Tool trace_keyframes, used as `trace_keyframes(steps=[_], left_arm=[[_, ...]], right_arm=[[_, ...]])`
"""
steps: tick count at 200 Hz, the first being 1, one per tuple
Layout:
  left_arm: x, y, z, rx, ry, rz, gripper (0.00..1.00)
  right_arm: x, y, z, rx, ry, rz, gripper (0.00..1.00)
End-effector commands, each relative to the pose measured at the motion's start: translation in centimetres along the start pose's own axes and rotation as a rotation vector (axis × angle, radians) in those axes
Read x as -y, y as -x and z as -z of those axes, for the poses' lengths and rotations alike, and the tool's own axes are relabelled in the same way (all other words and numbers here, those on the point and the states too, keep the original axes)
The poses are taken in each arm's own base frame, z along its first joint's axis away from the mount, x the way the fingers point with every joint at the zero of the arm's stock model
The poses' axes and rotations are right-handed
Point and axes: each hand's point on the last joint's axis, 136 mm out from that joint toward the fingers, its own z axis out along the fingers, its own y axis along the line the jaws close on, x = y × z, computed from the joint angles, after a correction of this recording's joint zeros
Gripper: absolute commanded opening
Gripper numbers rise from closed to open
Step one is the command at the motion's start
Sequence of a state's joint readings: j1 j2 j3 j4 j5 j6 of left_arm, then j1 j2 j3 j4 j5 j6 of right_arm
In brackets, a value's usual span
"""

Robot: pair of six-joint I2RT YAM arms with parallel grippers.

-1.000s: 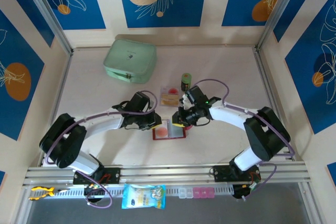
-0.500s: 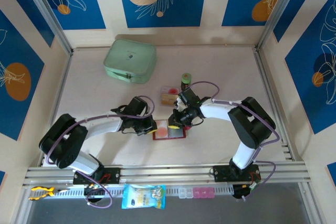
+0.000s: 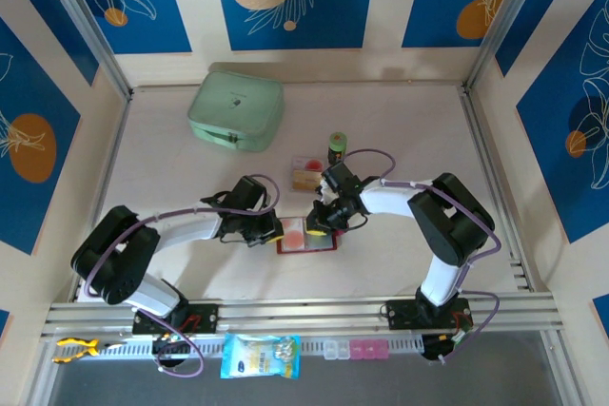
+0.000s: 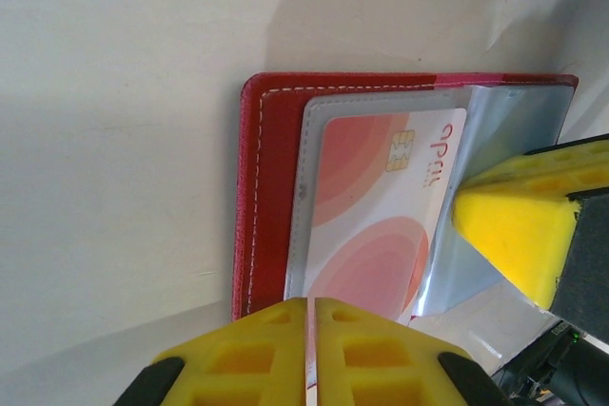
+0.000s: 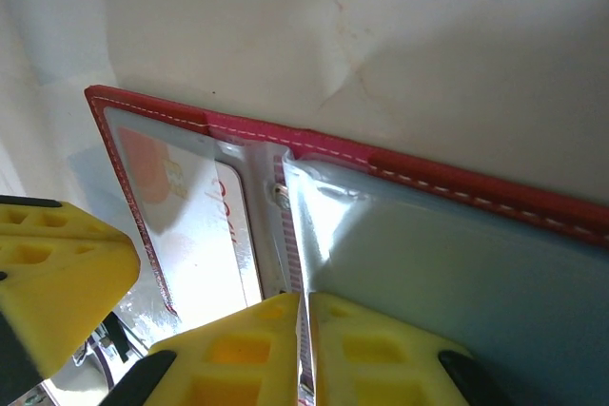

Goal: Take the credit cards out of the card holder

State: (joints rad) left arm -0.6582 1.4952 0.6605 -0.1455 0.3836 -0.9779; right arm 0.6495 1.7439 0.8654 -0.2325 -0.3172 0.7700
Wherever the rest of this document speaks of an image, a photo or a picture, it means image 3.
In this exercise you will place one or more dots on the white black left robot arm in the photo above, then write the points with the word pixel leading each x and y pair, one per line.
pixel 119 249

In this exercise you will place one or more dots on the aluminium side rail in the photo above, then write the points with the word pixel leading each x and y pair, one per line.
pixel 102 178
pixel 499 187

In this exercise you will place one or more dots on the aluminium frame post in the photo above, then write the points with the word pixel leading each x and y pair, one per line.
pixel 504 21
pixel 85 28

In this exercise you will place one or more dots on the clear plastic pill box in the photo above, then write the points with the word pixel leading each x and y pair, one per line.
pixel 336 350

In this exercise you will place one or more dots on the red-framed clear box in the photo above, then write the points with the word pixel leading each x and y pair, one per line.
pixel 321 245

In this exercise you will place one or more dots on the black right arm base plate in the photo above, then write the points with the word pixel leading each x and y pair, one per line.
pixel 402 315

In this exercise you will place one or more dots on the pink plastic pill box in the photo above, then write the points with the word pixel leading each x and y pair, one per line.
pixel 368 349

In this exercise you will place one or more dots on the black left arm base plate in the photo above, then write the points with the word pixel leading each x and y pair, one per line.
pixel 209 318

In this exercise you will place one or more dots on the grey metal sheet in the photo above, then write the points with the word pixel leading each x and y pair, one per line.
pixel 380 387

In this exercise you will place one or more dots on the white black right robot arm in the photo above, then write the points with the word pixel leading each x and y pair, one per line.
pixel 449 230

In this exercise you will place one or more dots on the black bottle green lid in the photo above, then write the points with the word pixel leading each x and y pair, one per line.
pixel 337 145

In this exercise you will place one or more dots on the blue snack bag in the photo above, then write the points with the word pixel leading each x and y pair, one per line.
pixel 259 356

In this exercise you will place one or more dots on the long aluminium base rail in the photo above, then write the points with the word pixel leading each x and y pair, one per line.
pixel 309 313

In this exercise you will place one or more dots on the mint green zipper pouch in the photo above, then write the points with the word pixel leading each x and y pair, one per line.
pixel 235 109

